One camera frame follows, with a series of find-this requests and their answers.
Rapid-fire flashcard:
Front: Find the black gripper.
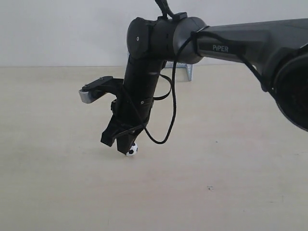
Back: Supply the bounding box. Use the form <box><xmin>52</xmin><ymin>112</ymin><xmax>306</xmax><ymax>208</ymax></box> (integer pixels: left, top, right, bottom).
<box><xmin>101</xmin><ymin>93</ymin><xmax>153</xmax><ymax>154</ymax></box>

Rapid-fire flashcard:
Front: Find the small black white soccer ball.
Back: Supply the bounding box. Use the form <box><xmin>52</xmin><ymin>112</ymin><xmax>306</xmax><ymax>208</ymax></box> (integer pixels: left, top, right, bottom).
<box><xmin>126</xmin><ymin>142</ymin><xmax>138</xmax><ymax>156</ymax></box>

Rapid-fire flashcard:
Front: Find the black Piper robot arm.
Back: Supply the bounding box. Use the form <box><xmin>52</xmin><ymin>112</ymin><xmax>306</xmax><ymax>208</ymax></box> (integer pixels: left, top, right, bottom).
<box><xmin>101</xmin><ymin>17</ymin><xmax>308</xmax><ymax>153</ymax></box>

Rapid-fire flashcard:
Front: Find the light blue mini goal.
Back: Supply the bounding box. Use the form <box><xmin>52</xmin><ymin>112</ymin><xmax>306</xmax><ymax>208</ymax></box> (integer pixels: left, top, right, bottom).
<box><xmin>165</xmin><ymin>62</ymin><xmax>193</xmax><ymax>81</ymax></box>

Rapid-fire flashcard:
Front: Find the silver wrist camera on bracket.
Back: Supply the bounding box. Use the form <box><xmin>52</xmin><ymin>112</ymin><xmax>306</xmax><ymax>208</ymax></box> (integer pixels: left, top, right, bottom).
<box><xmin>78</xmin><ymin>76</ymin><xmax>123</xmax><ymax>104</ymax></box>

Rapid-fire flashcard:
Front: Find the black braided cable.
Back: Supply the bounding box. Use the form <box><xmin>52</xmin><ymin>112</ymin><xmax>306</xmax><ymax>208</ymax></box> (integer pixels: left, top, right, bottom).
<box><xmin>120</xmin><ymin>0</ymin><xmax>275</xmax><ymax>145</ymax></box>

